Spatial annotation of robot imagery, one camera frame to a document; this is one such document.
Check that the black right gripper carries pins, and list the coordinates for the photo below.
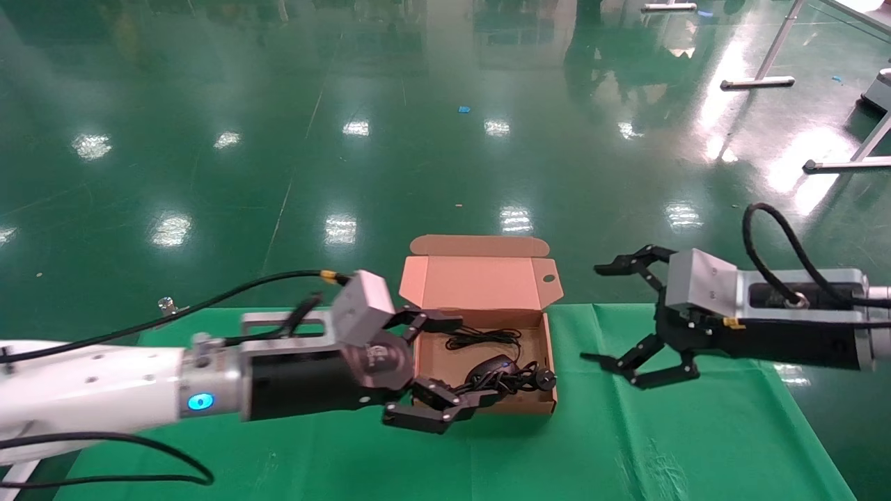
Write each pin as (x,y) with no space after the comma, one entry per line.
(766,344)

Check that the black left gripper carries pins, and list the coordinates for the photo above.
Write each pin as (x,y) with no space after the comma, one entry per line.
(299,383)

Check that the white robot base bar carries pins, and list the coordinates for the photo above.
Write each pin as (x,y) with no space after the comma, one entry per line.
(14,483)

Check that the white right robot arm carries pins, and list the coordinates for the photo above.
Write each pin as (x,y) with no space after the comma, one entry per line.
(877,348)

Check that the open brown cardboard box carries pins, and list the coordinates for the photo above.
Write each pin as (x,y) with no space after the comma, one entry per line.
(480,285)

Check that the green table cloth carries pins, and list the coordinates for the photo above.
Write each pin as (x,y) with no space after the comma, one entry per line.
(626,445)

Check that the metal cloth clip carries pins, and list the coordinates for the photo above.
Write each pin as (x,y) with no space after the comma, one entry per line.
(166,304)

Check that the grey metal table foot bar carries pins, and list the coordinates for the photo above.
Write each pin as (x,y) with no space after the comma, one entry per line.
(668,7)

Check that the grey machine base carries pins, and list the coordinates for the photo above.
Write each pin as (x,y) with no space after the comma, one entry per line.
(878,94)

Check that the white table top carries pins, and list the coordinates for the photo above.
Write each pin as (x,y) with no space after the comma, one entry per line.
(866,10)

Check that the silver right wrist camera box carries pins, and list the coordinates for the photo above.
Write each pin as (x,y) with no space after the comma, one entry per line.
(699,285)

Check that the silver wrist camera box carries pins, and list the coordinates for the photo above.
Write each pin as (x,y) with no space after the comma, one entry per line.
(699,285)
(362,306)

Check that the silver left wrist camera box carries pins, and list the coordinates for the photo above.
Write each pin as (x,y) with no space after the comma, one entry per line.
(362,306)

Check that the grey metal table leg frame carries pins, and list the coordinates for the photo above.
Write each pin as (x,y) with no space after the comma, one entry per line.
(759,83)
(846,165)

